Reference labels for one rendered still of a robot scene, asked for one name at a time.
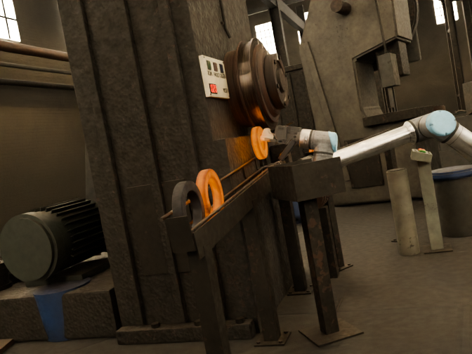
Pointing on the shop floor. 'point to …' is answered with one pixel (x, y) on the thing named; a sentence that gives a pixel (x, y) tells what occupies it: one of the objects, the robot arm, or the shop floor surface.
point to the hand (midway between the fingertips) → (258, 138)
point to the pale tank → (454, 51)
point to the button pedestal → (423, 161)
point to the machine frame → (165, 157)
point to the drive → (59, 269)
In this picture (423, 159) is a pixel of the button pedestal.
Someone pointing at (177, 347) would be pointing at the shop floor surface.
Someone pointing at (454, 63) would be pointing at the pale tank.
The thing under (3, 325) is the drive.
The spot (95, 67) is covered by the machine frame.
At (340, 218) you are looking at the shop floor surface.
